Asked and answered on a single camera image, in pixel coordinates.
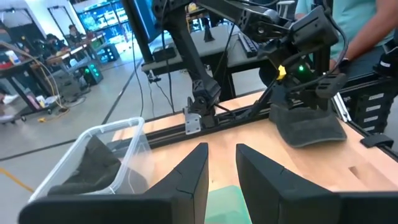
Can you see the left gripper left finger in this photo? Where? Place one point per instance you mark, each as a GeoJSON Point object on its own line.
{"type": "Point", "coordinates": [174, 205]}

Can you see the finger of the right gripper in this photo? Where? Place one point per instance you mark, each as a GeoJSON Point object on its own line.
{"type": "Point", "coordinates": [317, 101]}
{"type": "Point", "coordinates": [280, 96]}

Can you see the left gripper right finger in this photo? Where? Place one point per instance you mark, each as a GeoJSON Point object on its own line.
{"type": "Point", "coordinates": [295, 205]}

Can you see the black cap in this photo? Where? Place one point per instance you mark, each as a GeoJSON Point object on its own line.
{"type": "Point", "coordinates": [93, 168]}
{"type": "Point", "coordinates": [308, 130]}

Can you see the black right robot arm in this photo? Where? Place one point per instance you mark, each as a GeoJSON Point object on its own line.
{"type": "Point", "coordinates": [190, 56]}

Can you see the yellow tag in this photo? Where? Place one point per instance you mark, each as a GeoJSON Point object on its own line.
{"type": "Point", "coordinates": [281, 72]}

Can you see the green translucent plastic bin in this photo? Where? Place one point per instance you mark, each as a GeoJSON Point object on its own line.
{"type": "Point", "coordinates": [227, 205]}

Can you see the black labelled drawer unit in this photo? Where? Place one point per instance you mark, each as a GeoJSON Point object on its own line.
{"type": "Point", "coordinates": [370, 105]}

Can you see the black keyboard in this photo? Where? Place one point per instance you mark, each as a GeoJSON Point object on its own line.
{"type": "Point", "coordinates": [248, 45]}

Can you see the black table clamp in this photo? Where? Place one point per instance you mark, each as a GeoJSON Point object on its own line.
{"type": "Point", "coordinates": [376, 140]}

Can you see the person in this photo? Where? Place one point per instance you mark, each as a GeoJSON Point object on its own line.
{"type": "Point", "coordinates": [74, 34]}
{"type": "Point", "coordinates": [56, 42]}
{"type": "Point", "coordinates": [367, 21]}

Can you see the clear plastic bin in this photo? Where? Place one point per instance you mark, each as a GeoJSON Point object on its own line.
{"type": "Point", "coordinates": [77, 140]}

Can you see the black computer monitor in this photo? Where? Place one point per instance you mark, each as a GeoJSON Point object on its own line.
{"type": "Point", "coordinates": [146, 21]}

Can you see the computer tower with green lights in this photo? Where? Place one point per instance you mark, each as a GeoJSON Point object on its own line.
{"type": "Point", "coordinates": [92, 73]}

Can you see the black aluminium table frame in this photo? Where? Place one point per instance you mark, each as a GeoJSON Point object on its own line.
{"type": "Point", "coordinates": [168, 134]}

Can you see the silver mounting bracket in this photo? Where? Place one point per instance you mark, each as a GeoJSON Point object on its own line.
{"type": "Point", "coordinates": [192, 121]}

